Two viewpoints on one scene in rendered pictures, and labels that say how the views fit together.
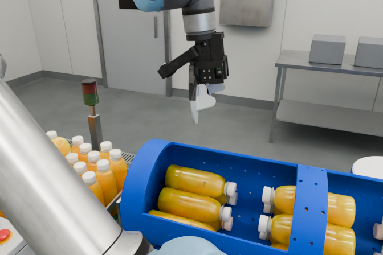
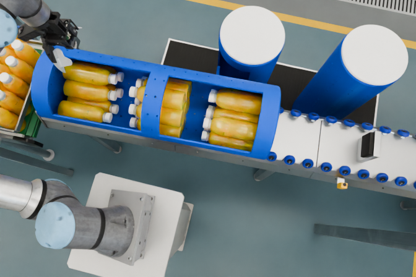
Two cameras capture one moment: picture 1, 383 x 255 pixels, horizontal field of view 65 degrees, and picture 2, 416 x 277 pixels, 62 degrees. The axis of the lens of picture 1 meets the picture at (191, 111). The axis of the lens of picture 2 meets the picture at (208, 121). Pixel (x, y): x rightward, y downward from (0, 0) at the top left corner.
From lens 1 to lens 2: 0.83 m
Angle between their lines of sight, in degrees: 52
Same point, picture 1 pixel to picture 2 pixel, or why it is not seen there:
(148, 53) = not seen: outside the picture
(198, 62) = (47, 39)
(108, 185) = (23, 73)
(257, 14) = not seen: outside the picture
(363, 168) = (229, 25)
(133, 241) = (38, 193)
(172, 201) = (73, 93)
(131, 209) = (44, 113)
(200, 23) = (33, 23)
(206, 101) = (65, 61)
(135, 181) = (39, 99)
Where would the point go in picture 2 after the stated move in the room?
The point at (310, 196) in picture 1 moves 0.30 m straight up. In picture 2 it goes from (150, 106) to (132, 72)
